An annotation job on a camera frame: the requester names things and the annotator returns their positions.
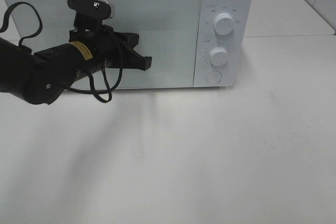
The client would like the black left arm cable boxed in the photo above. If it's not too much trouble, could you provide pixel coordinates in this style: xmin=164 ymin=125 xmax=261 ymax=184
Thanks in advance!
xmin=0 ymin=2 xmax=124 ymax=103

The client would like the round door release button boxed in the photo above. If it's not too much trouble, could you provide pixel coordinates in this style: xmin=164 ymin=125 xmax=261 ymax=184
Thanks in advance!
xmin=206 ymin=71 xmax=222 ymax=84

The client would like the left wrist camera mount bracket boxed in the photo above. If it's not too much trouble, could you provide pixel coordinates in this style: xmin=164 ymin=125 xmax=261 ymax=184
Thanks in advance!
xmin=67 ymin=0 xmax=115 ymax=20

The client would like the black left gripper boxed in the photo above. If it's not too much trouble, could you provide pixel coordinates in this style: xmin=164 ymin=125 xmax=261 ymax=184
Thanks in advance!
xmin=69 ymin=14 xmax=152 ymax=71

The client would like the white timer knob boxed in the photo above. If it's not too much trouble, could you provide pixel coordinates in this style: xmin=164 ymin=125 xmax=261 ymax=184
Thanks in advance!
xmin=209 ymin=47 xmax=229 ymax=67

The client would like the white microwave door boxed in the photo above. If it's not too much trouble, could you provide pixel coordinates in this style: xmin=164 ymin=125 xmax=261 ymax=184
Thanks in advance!
xmin=5 ymin=0 xmax=200 ymax=89

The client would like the upper white power knob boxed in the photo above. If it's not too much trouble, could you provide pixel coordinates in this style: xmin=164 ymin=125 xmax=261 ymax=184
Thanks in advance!
xmin=213 ymin=12 xmax=235 ymax=35

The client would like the white microwave oven body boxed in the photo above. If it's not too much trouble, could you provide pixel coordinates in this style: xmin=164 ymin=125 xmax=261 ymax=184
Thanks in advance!
xmin=192 ymin=0 xmax=251 ymax=88

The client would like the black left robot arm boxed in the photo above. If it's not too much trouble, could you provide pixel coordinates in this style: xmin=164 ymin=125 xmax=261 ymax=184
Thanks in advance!
xmin=1 ymin=14 xmax=152 ymax=105

